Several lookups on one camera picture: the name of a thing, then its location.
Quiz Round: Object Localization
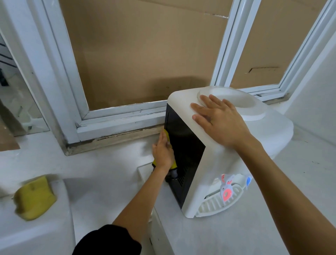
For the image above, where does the person's right hand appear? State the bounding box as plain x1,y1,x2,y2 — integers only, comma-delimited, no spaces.
190,94,260,153

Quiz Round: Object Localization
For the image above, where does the person's left hand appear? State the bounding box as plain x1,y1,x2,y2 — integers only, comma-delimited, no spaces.
152,130,175,171

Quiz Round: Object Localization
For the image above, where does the yellow grey cleaning cloth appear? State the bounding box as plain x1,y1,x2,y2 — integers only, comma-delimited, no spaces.
152,129,180,183

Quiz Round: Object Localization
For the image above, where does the white water dispenser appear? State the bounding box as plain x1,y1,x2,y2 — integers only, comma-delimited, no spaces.
164,86,294,219

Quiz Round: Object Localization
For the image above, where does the white drip tray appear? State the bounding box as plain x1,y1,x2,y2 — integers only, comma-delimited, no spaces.
195,174,253,218

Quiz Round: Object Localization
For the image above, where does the person's left forearm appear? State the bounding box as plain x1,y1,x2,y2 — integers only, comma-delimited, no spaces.
112,167,170,243

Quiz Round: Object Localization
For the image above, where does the red tap lever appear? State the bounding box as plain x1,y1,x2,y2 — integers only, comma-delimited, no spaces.
219,174,236,203

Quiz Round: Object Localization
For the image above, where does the brown cardboard window cover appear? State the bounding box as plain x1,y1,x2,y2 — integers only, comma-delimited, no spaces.
58,0,233,111
230,0,329,89

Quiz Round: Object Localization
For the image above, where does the yellow sponge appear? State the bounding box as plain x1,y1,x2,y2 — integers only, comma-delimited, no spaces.
13,175,57,222

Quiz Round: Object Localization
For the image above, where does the white ceramic sink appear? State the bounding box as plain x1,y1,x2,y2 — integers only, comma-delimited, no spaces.
0,180,77,255

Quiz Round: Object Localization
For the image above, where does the large taped brown cardboard sheet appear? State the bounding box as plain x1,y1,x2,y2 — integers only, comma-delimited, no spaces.
0,99,27,152

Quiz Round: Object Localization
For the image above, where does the white window frame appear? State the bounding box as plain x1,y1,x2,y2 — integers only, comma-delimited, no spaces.
0,0,336,156

